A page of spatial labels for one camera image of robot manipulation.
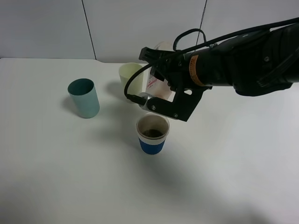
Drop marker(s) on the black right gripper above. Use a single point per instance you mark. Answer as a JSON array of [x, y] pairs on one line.
[[189, 71]]

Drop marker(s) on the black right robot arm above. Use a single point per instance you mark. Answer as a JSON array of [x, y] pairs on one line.
[[254, 64]]

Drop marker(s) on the cream plastic cup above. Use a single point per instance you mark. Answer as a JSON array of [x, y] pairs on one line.
[[126, 71]]

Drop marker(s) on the clear cup with blue sleeve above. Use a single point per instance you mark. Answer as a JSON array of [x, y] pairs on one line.
[[152, 131]]

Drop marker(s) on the teal plastic cup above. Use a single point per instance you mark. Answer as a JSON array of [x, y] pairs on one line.
[[83, 93]]

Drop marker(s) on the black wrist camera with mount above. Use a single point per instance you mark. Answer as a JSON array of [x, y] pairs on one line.
[[180, 108]]

